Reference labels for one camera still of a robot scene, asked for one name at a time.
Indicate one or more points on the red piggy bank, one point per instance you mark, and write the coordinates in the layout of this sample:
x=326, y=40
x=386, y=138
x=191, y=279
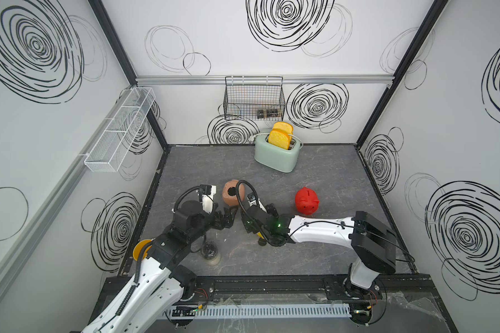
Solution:
x=306, y=201

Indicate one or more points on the yellow mug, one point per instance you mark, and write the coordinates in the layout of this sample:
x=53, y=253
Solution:
x=140, y=251

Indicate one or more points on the small jars in basket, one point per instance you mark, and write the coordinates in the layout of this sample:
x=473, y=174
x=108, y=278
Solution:
x=273, y=113

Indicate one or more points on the white slotted cable duct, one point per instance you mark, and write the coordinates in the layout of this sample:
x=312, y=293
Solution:
x=289, y=311

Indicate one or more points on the back toast slice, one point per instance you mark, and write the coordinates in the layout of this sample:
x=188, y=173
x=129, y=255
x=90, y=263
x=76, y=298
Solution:
x=286, y=127

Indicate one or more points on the clear jar with white contents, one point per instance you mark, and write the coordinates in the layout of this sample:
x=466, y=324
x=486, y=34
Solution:
x=210, y=253

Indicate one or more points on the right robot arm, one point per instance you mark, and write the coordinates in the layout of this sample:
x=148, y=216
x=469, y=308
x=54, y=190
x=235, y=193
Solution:
x=371, y=240

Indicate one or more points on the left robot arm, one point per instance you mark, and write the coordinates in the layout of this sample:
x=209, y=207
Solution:
x=160, y=280

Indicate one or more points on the toast slice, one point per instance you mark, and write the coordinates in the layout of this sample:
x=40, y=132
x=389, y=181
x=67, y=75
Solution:
x=286, y=127
x=279, y=138

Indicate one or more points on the pink piggy bank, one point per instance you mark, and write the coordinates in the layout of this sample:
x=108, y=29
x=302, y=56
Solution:
x=232, y=201

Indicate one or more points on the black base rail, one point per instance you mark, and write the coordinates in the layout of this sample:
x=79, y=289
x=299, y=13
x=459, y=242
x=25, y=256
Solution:
x=208, y=288

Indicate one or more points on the front toast slice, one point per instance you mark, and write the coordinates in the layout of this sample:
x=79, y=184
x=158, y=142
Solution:
x=279, y=138

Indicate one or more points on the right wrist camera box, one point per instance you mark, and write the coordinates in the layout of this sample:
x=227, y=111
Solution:
x=252, y=200

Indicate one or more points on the white wire wall shelf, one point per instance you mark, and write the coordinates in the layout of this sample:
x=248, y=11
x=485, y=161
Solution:
x=124, y=124

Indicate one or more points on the black wire wall basket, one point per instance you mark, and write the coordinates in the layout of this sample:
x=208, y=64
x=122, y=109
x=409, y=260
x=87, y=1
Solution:
x=244, y=95

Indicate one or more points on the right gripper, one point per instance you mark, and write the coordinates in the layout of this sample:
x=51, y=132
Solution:
x=270, y=211

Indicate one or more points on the mint green toaster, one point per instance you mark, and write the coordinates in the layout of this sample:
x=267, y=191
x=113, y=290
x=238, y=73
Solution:
x=274, y=157

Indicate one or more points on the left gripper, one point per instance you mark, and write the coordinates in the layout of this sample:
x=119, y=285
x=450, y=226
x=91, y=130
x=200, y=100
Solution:
x=228, y=220

